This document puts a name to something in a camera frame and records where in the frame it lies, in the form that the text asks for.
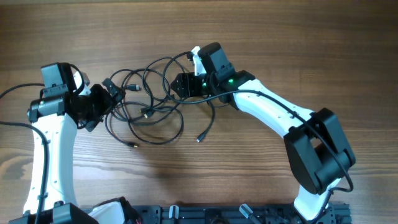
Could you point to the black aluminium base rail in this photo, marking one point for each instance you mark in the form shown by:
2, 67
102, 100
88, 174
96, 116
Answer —
214, 214

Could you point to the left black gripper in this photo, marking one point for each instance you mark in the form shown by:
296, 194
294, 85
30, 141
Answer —
107, 102

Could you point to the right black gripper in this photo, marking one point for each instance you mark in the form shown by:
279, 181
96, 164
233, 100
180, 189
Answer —
188, 85

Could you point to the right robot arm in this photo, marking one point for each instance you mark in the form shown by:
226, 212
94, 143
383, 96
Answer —
318, 151

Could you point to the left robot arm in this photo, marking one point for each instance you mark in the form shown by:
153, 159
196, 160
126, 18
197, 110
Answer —
67, 103

